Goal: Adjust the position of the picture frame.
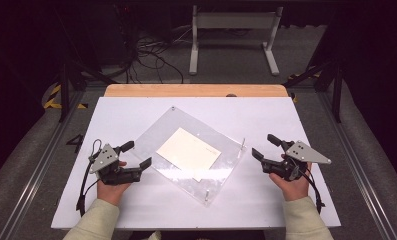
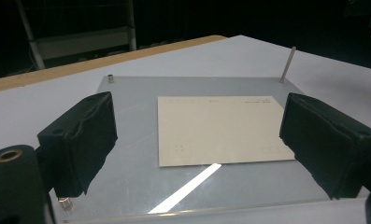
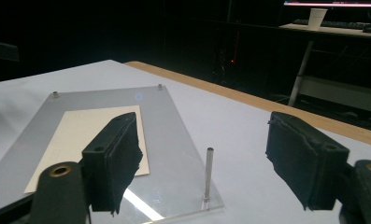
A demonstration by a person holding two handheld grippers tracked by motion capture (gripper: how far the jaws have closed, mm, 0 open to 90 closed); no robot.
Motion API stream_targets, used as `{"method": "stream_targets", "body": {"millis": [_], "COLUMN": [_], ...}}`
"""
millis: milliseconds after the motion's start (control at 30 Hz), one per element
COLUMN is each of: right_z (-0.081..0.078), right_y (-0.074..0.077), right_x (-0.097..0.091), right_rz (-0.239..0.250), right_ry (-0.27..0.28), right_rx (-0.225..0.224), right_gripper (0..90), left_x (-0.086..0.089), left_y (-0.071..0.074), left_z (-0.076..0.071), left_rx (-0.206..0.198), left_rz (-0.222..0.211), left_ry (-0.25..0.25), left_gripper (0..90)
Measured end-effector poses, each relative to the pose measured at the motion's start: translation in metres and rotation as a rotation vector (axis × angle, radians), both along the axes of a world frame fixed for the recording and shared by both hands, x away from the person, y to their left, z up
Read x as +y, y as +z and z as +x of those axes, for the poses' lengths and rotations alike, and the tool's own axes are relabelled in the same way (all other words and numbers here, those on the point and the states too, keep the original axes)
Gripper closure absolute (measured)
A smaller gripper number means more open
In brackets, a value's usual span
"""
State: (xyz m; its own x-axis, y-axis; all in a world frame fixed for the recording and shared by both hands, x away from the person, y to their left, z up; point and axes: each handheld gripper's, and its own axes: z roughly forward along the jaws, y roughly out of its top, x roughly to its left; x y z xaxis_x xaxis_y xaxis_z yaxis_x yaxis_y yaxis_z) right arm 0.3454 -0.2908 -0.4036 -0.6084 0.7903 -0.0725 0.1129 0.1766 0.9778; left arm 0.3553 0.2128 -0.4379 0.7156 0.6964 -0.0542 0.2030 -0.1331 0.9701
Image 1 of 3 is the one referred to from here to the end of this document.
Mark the aluminium floor rail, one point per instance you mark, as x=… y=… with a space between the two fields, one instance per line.
x=359 y=166
x=36 y=176

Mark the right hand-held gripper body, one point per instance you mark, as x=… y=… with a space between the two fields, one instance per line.
x=301 y=151

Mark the painting print card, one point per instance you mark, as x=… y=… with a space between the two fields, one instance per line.
x=189 y=153

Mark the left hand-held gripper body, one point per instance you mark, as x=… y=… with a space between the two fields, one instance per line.
x=104 y=159

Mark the white metal stand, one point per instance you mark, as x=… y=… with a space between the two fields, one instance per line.
x=234 y=20

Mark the person's left hand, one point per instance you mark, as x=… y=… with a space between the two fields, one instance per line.
x=110 y=192

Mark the person's right hand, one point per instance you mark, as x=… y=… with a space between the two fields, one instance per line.
x=294 y=190

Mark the clear acrylic photo frame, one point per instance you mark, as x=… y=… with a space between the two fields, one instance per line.
x=152 y=143

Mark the white table board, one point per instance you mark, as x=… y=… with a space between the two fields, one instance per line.
x=252 y=113

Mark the wooden table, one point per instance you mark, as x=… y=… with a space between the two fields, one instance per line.
x=186 y=90

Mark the black metal stand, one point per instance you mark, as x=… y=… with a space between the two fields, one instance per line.
x=64 y=93
x=336 y=96

